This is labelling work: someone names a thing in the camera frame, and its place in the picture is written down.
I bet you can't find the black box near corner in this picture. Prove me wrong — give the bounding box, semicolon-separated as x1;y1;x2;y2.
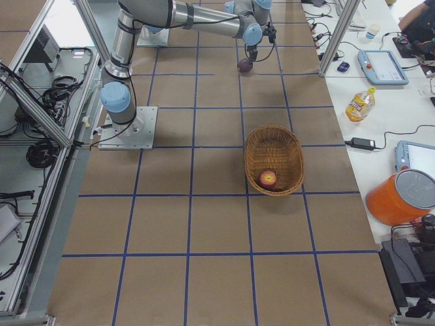
379;213;435;319

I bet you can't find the person in dark clothes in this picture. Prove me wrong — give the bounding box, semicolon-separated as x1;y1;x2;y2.
398;0;434;47

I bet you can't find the aluminium frame post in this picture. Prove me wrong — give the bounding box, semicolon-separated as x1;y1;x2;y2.
318;0;360;77

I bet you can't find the teach pendant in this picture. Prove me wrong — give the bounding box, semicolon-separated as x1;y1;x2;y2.
395;141;435;178
358;50;408;86

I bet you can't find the black cable bundle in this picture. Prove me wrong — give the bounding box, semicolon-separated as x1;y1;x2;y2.
13;47;94;170

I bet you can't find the woven wicker basket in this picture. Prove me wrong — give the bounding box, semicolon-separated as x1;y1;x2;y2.
244;125;305;197

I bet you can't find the white paper cup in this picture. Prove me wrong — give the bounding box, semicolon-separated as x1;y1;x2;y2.
365;23;381;40

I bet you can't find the orange bucket with lid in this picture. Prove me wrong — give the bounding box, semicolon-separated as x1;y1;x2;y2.
366;169;434;226

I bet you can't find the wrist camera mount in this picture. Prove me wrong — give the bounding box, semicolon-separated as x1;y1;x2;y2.
264;22;277;44

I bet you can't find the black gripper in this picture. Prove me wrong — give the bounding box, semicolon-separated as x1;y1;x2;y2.
245;44;258;62

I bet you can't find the dark purple apple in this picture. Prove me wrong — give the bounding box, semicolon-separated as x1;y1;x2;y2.
237;58;254;73

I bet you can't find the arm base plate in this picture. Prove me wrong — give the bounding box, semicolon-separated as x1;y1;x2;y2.
137;25;169;48
97;107;158;150

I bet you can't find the red apple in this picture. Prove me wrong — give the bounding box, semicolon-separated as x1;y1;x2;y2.
258;170;277;189

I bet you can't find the teach pendant far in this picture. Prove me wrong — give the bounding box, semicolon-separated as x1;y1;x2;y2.
358;50;408;86

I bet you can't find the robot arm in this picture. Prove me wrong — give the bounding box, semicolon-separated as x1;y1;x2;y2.
100;1;175;129
118;1;276;62

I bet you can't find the grey control box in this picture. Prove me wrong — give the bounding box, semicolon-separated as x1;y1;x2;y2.
23;25;60;72

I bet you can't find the teach pendant near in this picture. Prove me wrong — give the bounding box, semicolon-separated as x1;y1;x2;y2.
395;141;435;178

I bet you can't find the dark blue pouch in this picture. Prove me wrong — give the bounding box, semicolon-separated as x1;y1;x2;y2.
336;61;350;73

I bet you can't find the black power adapter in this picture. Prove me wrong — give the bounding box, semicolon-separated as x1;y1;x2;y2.
345;137;377;151

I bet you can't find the orange juice bottle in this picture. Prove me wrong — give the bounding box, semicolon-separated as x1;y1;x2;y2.
345;86;377;122

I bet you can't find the aluminium frame left rail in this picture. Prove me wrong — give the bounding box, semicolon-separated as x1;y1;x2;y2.
1;63;72;147

